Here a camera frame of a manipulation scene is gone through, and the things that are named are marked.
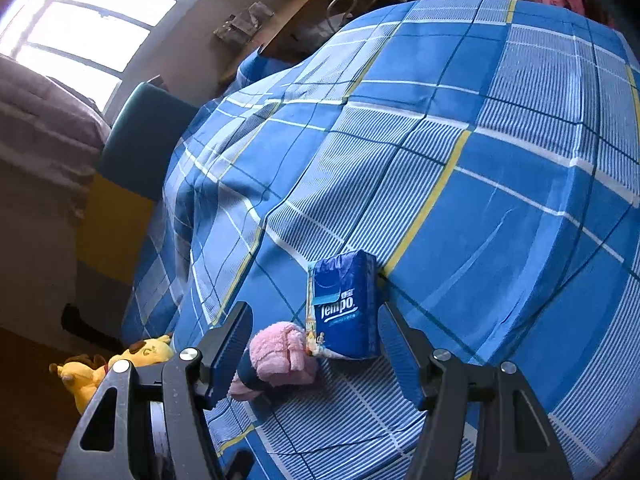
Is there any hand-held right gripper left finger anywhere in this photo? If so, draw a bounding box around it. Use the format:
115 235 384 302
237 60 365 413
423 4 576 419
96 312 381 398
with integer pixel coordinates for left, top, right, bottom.
56 301 255 480

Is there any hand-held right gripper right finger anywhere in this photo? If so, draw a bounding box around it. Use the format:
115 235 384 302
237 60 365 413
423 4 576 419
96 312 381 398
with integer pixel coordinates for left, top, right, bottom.
377 301 573 480

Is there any pink fluffy sock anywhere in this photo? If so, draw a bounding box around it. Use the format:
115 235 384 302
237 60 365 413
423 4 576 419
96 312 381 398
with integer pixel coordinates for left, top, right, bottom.
229 321 319 402

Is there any blue tissue pack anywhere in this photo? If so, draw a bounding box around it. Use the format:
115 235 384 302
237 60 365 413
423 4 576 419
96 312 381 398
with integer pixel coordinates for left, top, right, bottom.
305 250 379 361

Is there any yellow bear plush toy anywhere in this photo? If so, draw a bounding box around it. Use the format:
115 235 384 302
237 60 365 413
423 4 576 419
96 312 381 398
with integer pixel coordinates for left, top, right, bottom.
49 332 175 416

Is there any blue plaid bed sheet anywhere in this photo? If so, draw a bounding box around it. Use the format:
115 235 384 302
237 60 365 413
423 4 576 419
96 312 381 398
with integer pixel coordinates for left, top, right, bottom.
122 0 640 480

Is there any grey yellow blue headboard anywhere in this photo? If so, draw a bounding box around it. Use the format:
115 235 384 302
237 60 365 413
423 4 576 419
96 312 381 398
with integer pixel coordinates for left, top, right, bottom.
75 82 201 286

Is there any pink patterned curtain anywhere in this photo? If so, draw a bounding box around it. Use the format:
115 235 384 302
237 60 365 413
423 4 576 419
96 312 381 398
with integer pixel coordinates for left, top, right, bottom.
0 55 113 221

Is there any clear plastic organizer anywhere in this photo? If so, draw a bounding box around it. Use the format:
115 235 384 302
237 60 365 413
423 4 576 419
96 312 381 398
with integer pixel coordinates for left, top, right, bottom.
214 1 275 48

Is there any wooden desk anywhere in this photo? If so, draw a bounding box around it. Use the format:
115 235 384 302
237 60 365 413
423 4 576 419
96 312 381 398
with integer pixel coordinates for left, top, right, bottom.
220 0 341 86

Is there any window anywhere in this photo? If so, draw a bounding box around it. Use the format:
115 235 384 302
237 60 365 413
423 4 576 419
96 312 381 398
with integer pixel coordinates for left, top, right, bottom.
0 0 226 111

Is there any white bag with handle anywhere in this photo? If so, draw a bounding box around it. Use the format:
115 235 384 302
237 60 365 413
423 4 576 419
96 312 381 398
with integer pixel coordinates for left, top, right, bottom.
295 0 358 42

